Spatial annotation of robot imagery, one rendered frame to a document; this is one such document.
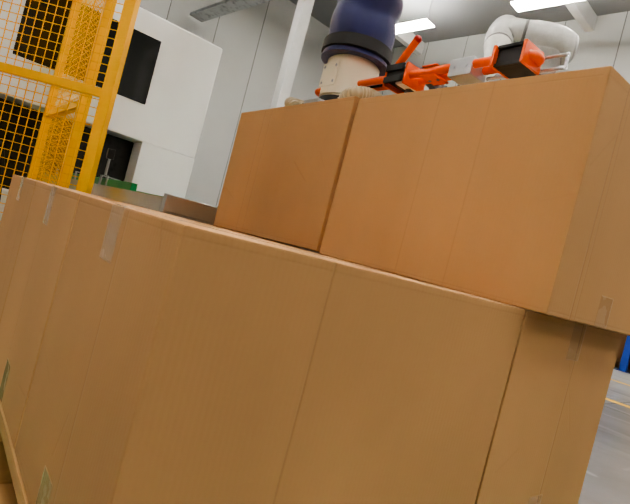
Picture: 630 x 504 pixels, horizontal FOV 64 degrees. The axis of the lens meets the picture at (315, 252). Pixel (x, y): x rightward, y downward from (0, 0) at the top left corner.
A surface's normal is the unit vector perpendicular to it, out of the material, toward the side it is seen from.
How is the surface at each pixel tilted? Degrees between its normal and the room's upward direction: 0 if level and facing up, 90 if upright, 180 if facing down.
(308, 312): 90
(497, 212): 90
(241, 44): 90
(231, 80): 90
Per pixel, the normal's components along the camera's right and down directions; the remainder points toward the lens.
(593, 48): -0.71, -0.18
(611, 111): 0.58, 0.15
